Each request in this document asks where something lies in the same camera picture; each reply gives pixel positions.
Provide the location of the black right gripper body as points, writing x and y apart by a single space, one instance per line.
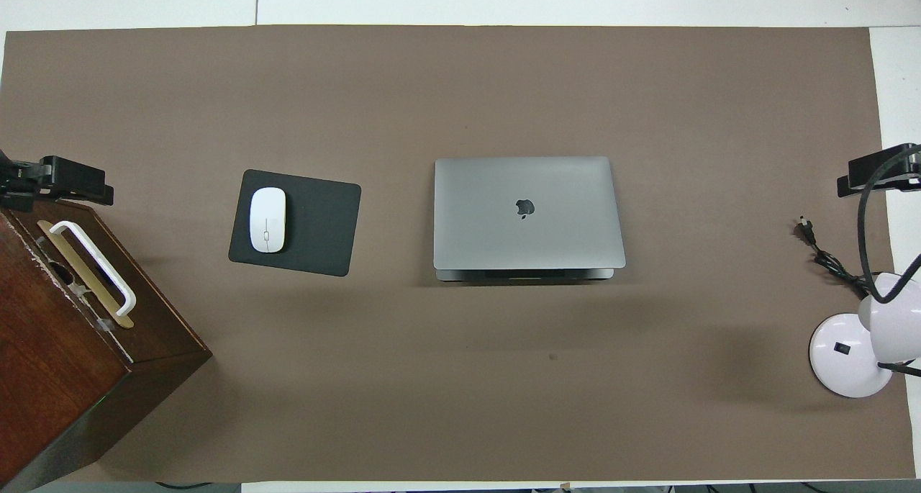
915 168

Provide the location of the black mouse pad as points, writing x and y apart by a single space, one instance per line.
324 219

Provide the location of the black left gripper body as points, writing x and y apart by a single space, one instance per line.
18 180

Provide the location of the grey laptop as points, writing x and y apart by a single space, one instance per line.
561 219

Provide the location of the dark brown wooden box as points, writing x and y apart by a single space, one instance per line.
57 378

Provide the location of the white desk lamp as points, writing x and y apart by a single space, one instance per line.
849 356

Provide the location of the brown table mat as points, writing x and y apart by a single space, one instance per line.
460 371

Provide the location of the white computer mouse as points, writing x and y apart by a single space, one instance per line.
268 212

